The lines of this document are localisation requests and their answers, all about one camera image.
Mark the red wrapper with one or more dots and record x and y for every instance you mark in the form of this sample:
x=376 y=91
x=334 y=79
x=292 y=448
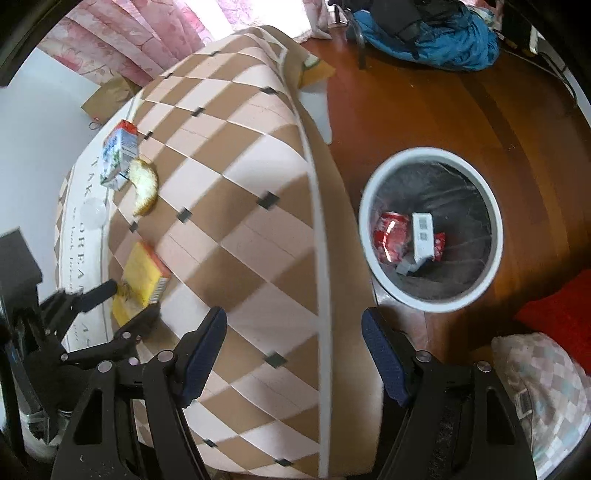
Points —
x=439 y=244

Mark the black clothes pile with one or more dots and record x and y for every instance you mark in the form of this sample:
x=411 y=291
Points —
x=401 y=14

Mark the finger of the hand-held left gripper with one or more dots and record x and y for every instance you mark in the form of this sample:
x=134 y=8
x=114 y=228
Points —
x=90 y=296
x=131 y=330

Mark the blue jacket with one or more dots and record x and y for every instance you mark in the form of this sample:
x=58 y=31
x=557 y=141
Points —
x=443 y=39

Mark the blue and white milk carton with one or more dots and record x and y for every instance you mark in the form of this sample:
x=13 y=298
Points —
x=117 y=154

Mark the black clothes rack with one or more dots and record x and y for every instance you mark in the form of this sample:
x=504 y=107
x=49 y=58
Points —
x=361 y=46

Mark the checkered brown tablecloth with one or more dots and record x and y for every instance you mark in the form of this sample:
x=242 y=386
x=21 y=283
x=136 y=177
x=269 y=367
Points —
x=258 y=258

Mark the brown paper bag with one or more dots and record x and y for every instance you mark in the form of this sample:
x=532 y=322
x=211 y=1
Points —
x=111 y=94

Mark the red soda can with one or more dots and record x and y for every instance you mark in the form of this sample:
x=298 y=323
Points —
x=392 y=233

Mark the white and blue box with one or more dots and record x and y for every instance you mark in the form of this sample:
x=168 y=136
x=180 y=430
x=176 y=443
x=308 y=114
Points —
x=422 y=235

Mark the brown cardboard piece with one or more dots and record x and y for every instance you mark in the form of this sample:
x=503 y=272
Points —
x=316 y=71

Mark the red cloth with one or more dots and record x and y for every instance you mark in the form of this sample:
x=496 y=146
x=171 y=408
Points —
x=561 y=314

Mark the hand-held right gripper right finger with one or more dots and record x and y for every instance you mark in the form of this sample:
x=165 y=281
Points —
x=385 y=364

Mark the white round trash bin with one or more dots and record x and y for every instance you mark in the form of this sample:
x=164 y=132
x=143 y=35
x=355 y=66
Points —
x=496 y=240

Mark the pink floral curtain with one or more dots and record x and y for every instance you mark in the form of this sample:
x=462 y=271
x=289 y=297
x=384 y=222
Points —
x=138 y=41

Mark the yellow cigarette box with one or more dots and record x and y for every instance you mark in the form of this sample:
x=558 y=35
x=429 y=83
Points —
x=143 y=270

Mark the pastel checkered blanket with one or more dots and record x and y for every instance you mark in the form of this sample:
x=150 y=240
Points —
x=542 y=397

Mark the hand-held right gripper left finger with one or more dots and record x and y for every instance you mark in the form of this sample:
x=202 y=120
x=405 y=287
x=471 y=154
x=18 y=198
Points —
x=205 y=355

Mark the bitten bread piece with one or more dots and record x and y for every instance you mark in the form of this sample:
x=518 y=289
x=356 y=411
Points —
x=144 y=187

